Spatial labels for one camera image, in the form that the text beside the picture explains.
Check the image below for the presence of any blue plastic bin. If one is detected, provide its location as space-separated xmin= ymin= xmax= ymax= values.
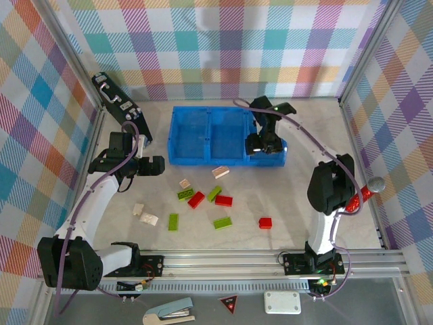
xmin=245 ymin=110 xmax=289 ymax=169
xmin=168 ymin=106 xmax=211 ymax=166

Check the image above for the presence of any black hard case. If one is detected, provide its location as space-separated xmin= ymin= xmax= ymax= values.
xmin=91 ymin=71 xmax=154 ymax=150

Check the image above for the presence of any grey red knob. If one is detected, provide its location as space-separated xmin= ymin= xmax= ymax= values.
xmin=344 ymin=175 xmax=386 ymax=214

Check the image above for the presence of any small wiring connector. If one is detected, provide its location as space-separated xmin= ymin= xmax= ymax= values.
xmin=309 ymin=277 xmax=334 ymax=293
xmin=116 ymin=279 xmax=152 ymax=294

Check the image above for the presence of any grey blue stapler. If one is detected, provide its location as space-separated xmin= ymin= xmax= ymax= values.
xmin=142 ymin=297 xmax=196 ymax=325

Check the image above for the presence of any red triangle badge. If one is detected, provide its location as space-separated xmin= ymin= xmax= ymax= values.
xmin=218 ymin=295 xmax=239 ymax=315

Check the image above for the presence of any white rectangular plate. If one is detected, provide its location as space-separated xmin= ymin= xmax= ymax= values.
xmin=263 ymin=290 xmax=302 ymax=315

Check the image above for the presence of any aluminium frame side rail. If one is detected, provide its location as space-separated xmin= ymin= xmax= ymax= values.
xmin=340 ymin=101 xmax=390 ymax=251
xmin=43 ymin=111 xmax=106 ymax=238

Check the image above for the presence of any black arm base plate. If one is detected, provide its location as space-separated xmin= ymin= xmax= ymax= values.
xmin=283 ymin=253 xmax=345 ymax=276
xmin=135 ymin=255 xmax=165 ymax=278

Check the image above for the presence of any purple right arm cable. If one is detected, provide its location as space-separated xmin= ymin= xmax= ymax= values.
xmin=233 ymin=97 xmax=365 ymax=301

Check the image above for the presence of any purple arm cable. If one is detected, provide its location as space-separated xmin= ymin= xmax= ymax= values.
xmin=233 ymin=97 xmax=365 ymax=301
xmin=53 ymin=121 xmax=141 ymax=318

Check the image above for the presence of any aluminium mounting rail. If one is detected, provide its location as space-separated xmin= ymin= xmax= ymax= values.
xmin=37 ymin=249 xmax=410 ymax=282

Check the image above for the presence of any aluminium frame post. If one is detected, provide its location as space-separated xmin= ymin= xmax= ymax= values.
xmin=338 ymin=0 xmax=407 ymax=106
xmin=35 ymin=0 xmax=106 ymax=116

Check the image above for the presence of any grey slotted cable duct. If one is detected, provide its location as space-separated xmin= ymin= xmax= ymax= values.
xmin=97 ymin=282 xmax=311 ymax=294

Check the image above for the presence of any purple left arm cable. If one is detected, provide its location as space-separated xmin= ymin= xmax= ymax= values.
xmin=53 ymin=121 xmax=141 ymax=318

